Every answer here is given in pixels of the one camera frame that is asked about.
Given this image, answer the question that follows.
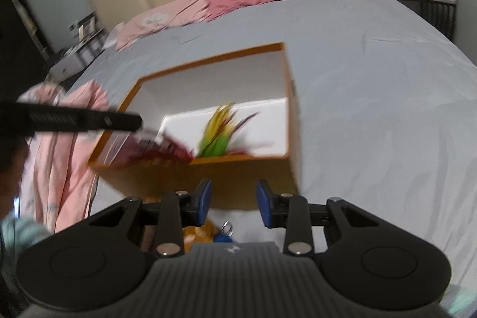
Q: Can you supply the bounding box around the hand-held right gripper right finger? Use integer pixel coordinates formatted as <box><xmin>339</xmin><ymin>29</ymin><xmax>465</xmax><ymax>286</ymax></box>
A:
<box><xmin>256</xmin><ymin>179</ymin><xmax>384</xmax><ymax>259</ymax></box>

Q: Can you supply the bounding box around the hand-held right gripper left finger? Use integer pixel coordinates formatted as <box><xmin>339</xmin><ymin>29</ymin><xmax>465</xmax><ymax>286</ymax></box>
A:
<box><xmin>87</xmin><ymin>179</ymin><xmax>214</xmax><ymax>260</ymax></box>

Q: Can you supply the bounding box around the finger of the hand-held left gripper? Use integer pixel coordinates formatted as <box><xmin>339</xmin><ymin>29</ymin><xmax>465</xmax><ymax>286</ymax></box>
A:
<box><xmin>0</xmin><ymin>101</ymin><xmax>143</xmax><ymax>135</ymax></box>

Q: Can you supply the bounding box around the orange cardboard box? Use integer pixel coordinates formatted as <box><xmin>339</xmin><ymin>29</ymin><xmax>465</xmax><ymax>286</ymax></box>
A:
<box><xmin>87</xmin><ymin>42</ymin><xmax>301</xmax><ymax>210</ymax></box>

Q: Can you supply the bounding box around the red green yellow feather toy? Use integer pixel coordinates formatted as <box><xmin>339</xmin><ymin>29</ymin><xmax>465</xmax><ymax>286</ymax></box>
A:
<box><xmin>108</xmin><ymin>103</ymin><xmax>272</xmax><ymax>167</ymax></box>

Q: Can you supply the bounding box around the orange plush toy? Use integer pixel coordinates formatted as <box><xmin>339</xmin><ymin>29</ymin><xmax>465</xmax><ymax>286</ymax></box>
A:
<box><xmin>182</xmin><ymin>219</ymin><xmax>236</xmax><ymax>252</ymax></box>

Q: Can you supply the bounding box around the pink and white quilt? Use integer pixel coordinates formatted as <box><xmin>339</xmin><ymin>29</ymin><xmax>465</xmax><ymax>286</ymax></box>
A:
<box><xmin>18</xmin><ymin>80</ymin><xmax>112</xmax><ymax>234</ymax></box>

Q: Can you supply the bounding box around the teal striped fleece clothing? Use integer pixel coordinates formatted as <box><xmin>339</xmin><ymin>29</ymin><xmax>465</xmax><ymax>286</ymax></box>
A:
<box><xmin>0</xmin><ymin>217</ymin><xmax>51</xmax><ymax>268</ymax></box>

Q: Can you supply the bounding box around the light pink pillow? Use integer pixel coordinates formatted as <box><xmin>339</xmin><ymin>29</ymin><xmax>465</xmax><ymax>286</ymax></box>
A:
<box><xmin>115</xmin><ymin>0</ymin><xmax>211</xmax><ymax>50</ymax></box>

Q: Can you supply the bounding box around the dark open closet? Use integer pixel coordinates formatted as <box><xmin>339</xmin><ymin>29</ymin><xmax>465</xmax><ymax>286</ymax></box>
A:
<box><xmin>0</xmin><ymin>0</ymin><xmax>51</xmax><ymax>103</ymax></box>

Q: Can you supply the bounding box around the bed with grey sheet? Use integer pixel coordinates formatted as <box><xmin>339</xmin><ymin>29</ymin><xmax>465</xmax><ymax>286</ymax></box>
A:
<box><xmin>48</xmin><ymin>0</ymin><xmax>477</xmax><ymax>289</ymax></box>

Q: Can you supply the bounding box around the silver photo frame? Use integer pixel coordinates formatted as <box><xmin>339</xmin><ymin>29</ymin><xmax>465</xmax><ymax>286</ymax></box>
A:
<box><xmin>76</xmin><ymin>14</ymin><xmax>99</xmax><ymax>41</ymax></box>

